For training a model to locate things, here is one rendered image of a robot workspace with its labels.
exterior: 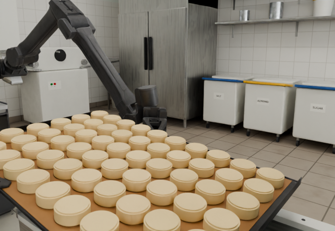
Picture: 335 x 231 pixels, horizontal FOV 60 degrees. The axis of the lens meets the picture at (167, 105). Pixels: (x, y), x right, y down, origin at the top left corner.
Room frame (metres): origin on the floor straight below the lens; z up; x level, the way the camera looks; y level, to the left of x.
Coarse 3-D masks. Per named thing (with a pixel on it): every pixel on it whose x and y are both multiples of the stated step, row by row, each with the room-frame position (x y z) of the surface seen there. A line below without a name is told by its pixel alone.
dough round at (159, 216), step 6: (156, 210) 0.37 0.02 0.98; (162, 210) 0.37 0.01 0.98; (168, 210) 0.37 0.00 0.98; (150, 216) 0.36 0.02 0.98; (156, 216) 0.36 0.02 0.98; (162, 216) 0.36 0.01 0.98; (168, 216) 0.36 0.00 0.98; (174, 216) 0.36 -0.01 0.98; (144, 222) 0.35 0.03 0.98; (150, 222) 0.34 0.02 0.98; (156, 222) 0.34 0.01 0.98; (162, 222) 0.35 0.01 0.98; (168, 222) 0.35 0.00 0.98; (174, 222) 0.35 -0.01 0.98; (144, 228) 0.34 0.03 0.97; (150, 228) 0.34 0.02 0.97; (156, 228) 0.33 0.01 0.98; (162, 228) 0.33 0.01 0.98; (168, 228) 0.33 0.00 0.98; (174, 228) 0.34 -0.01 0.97
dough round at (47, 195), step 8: (48, 184) 0.42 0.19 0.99; (56, 184) 0.42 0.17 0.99; (64, 184) 0.43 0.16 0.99; (40, 192) 0.40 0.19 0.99; (48, 192) 0.40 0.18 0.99; (56, 192) 0.40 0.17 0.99; (64, 192) 0.40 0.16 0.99; (40, 200) 0.39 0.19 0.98; (48, 200) 0.39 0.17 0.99; (56, 200) 0.39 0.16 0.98; (48, 208) 0.39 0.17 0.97
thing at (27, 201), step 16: (48, 144) 0.62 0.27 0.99; (128, 144) 0.65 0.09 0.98; (32, 160) 0.54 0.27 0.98; (80, 160) 0.55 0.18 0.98; (0, 176) 0.47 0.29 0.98; (16, 192) 0.43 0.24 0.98; (80, 192) 0.44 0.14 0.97; (128, 192) 0.45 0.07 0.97; (144, 192) 0.45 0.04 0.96; (192, 192) 0.46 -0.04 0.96; (32, 208) 0.39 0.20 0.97; (96, 208) 0.40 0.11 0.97; (112, 208) 0.40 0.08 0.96; (160, 208) 0.41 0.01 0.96; (208, 208) 0.41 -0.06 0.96; (224, 208) 0.42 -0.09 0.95; (48, 224) 0.36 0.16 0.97; (192, 224) 0.37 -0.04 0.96; (240, 224) 0.38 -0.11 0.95
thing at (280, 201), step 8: (88, 112) 0.85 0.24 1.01; (24, 128) 0.70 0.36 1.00; (168, 136) 0.72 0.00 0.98; (296, 184) 0.49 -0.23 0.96; (0, 192) 0.43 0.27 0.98; (288, 192) 0.46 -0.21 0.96; (8, 200) 0.41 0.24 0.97; (280, 200) 0.45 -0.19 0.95; (272, 208) 0.43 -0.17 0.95; (280, 208) 0.43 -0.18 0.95; (264, 216) 0.40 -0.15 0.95; (272, 216) 0.40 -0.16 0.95; (40, 224) 0.36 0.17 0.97; (256, 224) 0.38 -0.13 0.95; (264, 224) 0.37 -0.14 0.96
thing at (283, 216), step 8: (280, 216) 0.48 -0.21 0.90; (288, 216) 0.48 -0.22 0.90; (296, 216) 0.48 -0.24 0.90; (304, 216) 0.48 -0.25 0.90; (272, 224) 0.49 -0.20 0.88; (280, 224) 0.48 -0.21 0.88; (288, 224) 0.47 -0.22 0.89; (296, 224) 0.46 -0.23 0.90; (304, 224) 0.46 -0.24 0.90; (312, 224) 0.46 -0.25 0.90; (320, 224) 0.46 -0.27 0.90; (328, 224) 0.46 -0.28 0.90
